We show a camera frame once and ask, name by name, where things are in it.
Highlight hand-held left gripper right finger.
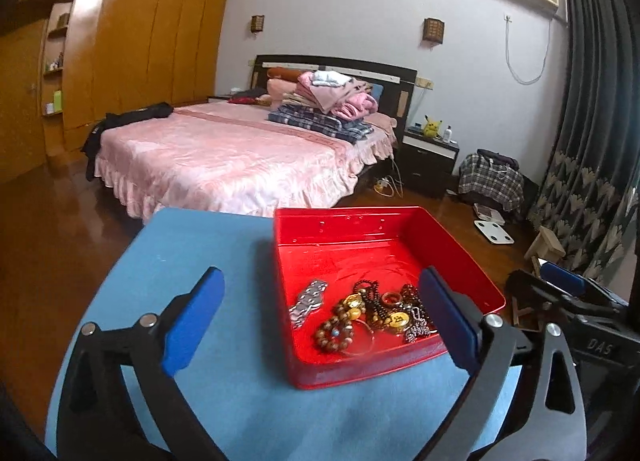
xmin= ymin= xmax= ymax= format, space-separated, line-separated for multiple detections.
xmin=418 ymin=266 xmax=588 ymax=461

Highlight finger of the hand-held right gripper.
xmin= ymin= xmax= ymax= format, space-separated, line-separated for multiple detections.
xmin=505 ymin=270 xmax=576 ymax=332
xmin=542 ymin=263 xmax=586 ymax=297

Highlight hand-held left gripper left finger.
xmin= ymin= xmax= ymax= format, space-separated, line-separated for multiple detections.
xmin=55 ymin=266 xmax=226 ymax=461

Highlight silver chain bracelet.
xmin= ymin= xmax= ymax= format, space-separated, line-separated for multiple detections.
xmin=402 ymin=306 xmax=438 ymax=344

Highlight amber bead necklace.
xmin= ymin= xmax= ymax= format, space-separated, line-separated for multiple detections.
xmin=352 ymin=280 xmax=396 ymax=329

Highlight silver metal watch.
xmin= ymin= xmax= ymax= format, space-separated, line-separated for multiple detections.
xmin=289 ymin=279 xmax=328 ymax=328

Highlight wooden bead bracelet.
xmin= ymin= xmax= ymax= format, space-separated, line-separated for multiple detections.
xmin=314 ymin=303 xmax=357 ymax=354

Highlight red plastic box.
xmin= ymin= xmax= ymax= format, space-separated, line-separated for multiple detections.
xmin=272 ymin=206 xmax=506 ymax=390

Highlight small wooden stool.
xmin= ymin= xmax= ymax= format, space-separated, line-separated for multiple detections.
xmin=524 ymin=227 xmax=567 ymax=274

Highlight blue table cover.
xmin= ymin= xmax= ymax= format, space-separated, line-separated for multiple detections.
xmin=45 ymin=208 xmax=526 ymax=461

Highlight white bathroom scale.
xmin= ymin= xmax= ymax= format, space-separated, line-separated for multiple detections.
xmin=474 ymin=220 xmax=515 ymax=244

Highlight thin gold bangle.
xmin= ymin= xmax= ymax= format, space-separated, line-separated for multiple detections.
xmin=342 ymin=318 xmax=376 ymax=357

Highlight plaid bag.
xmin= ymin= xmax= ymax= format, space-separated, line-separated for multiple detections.
xmin=457 ymin=150 xmax=525 ymax=209

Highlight dark patterned curtain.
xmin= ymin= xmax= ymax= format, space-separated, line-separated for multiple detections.
xmin=527 ymin=0 xmax=640 ymax=302

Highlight dark nightstand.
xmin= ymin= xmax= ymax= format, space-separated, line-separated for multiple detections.
xmin=400 ymin=126 xmax=460 ymax=199

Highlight bed with pink cover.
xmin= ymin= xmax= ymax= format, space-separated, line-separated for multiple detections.
xmin=95 ymin=101 xmax=406 ymax=222

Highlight black clothes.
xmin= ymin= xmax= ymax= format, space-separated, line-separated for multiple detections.
xmin=81 ymin=102 xmax=173 ymax=181

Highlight folded plaid blanket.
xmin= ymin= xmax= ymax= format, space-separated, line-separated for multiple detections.
xmin=268 ymin=105 xmax=373 ymax=143

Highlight pile of pink clothes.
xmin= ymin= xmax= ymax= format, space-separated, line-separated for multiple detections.
xmin=266 ymin=68 xmax=379 ymax=119

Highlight dark wooden headboard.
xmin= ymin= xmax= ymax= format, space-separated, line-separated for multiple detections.
xmin=254 ymin=54 xmax=418 ymax=127

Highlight wooden wardrobe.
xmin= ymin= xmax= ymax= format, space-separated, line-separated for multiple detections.
xmin=0 ymin=0 xmax=235 ymax=182

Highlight dark red bead bracelet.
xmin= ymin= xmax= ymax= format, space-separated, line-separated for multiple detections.
xmin=400 ymin=283 xmax=426 ymax=309

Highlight white wall cable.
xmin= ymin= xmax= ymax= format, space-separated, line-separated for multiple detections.
xmin=504 ymin=14 xmax=553 ymax=84

